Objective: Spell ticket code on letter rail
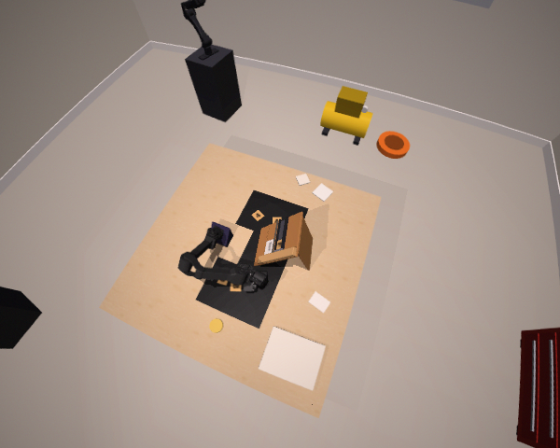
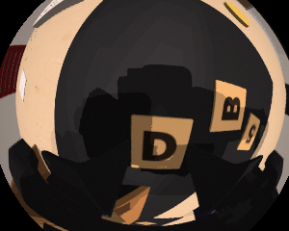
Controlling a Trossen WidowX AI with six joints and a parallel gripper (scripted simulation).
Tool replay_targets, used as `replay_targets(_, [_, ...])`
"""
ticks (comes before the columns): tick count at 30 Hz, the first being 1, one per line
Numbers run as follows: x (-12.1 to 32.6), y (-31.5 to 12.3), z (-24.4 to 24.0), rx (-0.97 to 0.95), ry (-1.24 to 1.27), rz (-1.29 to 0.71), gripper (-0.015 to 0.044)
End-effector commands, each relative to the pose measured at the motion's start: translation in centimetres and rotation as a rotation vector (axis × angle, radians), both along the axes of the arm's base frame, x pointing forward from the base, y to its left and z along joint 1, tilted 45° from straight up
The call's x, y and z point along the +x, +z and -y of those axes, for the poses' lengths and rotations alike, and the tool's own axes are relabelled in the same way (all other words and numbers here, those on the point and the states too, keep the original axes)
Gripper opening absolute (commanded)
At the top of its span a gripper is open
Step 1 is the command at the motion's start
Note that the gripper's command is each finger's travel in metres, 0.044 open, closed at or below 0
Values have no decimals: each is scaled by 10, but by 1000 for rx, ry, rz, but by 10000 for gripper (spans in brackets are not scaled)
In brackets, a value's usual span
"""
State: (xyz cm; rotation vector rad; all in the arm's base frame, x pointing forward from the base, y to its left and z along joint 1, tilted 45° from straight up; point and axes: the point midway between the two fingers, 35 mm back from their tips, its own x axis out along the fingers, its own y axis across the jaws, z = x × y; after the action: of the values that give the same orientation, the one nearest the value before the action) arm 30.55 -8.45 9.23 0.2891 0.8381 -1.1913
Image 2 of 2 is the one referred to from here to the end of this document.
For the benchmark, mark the yellow flat disc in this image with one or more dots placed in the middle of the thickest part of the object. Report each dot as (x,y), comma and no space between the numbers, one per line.
(237,14)

